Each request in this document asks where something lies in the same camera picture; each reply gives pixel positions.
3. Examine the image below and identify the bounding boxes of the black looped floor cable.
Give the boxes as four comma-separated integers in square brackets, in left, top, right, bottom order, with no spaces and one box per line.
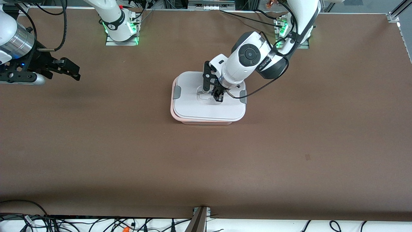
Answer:
[0,199,49,232]

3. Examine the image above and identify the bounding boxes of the black base cable bundle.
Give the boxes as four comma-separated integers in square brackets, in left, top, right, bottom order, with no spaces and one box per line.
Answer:
[127,0,155,26]

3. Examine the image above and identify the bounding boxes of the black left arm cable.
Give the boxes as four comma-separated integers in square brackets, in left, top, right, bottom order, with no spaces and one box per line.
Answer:
[225,0,301,100]

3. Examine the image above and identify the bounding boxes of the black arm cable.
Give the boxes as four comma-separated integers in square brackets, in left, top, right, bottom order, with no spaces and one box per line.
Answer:
[225,0,301,100]
[13,0,68,52]

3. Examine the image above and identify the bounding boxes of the table frame post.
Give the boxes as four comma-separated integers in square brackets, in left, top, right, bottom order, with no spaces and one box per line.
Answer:
[185,206,211,232]

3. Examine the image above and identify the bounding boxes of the aluminium corner extrusion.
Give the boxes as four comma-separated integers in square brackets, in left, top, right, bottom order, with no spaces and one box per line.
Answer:
[387,0,412,63]

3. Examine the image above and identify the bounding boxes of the short black table cable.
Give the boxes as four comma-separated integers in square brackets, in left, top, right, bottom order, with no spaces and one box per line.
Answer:
[254,9,287,21]

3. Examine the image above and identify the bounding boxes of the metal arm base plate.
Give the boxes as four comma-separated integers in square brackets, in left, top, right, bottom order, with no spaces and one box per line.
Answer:
[276,39,310,49]
[105,32,139,46]

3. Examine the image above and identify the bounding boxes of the long black table cable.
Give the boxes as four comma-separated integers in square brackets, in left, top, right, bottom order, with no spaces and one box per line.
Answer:
[220,10,280,25]

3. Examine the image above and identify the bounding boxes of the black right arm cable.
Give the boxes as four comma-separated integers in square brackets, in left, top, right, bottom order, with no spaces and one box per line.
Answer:
[13,0,68,52]

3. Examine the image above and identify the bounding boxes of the white box lid grey clips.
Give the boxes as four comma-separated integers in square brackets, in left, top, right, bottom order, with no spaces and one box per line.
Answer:
[173,71,247,122]

